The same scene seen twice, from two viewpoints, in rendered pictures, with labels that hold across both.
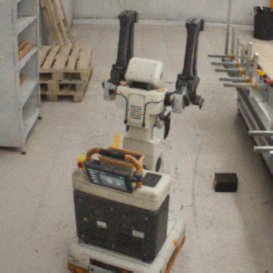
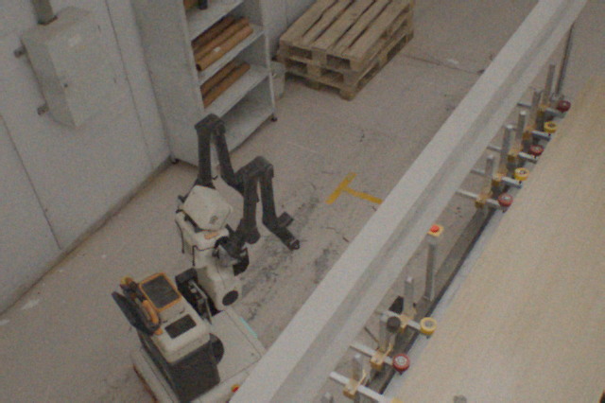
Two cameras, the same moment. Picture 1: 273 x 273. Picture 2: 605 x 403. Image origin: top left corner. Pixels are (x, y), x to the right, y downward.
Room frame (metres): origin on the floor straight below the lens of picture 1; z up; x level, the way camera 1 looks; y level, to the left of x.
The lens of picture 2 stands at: (0.78, -1.92, 3.71)
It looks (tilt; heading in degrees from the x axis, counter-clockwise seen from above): 43 degrees down; 41
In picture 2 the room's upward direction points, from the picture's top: 6 degrees counter-clockwise
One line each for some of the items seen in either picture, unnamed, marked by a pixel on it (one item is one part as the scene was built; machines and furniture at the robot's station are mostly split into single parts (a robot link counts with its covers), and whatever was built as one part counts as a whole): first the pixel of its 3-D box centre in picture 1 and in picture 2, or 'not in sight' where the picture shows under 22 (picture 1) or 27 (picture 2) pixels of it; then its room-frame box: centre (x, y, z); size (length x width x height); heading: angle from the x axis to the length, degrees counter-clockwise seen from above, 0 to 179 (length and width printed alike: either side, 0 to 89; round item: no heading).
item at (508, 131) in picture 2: (247, 66); (503, 157); (4.00, -0.78, 0.94); 0.04 x 0.04 x 0.48; 4
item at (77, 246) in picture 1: (129, 244); (202, 364); (2.24, 0.19, 0.16); 0.67 x 0.64 x 0.25; 162
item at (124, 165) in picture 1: (120, 164); (162, 297); (2.13, 0.23, 0.87); 0.23 x 0.15 x 0.11; 72
